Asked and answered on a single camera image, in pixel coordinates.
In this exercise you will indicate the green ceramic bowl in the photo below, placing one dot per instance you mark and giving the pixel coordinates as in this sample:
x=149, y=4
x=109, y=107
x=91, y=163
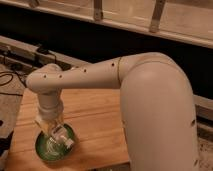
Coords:
x=49, y=151

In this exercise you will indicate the small white bottle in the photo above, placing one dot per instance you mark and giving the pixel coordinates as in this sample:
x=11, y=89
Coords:
x=63, y=135

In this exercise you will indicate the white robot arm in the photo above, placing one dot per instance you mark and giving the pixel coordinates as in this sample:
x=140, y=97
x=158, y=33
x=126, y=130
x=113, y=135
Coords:
x=157, y=106

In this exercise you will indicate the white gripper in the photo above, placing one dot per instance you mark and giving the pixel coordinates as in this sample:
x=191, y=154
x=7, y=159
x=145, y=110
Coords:
x=46, y=116

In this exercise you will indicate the white window sill rail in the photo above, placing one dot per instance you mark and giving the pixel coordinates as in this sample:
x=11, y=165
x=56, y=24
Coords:
x=188, y=21

